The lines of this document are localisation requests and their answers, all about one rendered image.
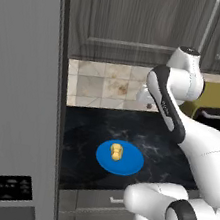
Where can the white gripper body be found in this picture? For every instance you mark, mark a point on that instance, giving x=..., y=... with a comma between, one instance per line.
x=142, y=96

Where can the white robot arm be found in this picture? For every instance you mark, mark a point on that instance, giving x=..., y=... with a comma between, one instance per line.
x=209, y=155

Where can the yellow-brown potato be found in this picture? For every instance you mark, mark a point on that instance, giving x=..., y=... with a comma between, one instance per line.
x=116, y=152

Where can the tall grey oven cabinet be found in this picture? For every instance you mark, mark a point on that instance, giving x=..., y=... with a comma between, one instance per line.
x=21, y=66

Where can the blue round plate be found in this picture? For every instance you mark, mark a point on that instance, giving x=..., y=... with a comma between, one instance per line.
x=130, y=164

